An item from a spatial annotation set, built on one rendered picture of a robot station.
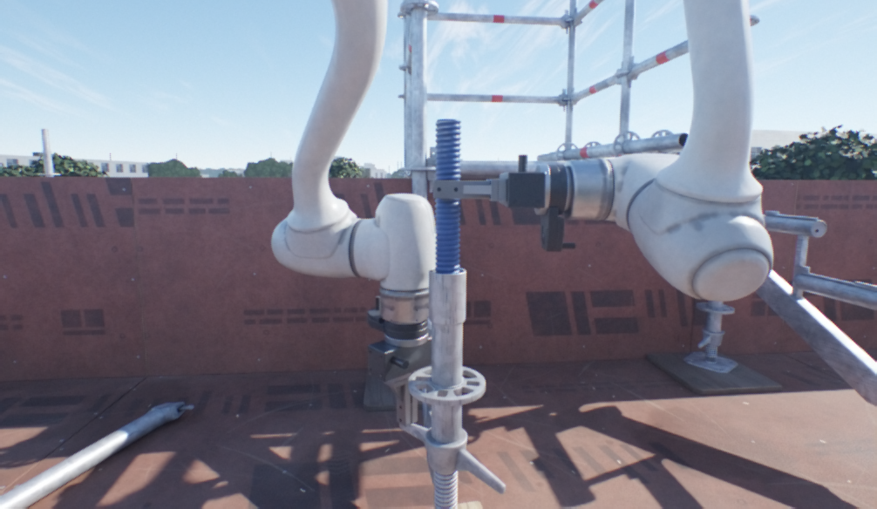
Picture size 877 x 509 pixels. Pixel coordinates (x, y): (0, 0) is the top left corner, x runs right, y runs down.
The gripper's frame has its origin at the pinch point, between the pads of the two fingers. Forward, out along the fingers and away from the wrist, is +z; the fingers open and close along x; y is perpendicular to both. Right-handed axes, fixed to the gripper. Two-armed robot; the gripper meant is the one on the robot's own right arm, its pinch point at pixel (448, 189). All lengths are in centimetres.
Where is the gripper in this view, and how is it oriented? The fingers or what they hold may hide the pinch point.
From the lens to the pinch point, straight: 65.6
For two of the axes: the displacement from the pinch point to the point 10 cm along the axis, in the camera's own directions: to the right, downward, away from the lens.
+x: -0.5, 1.2, -9.9
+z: -10.0, -0.1, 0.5
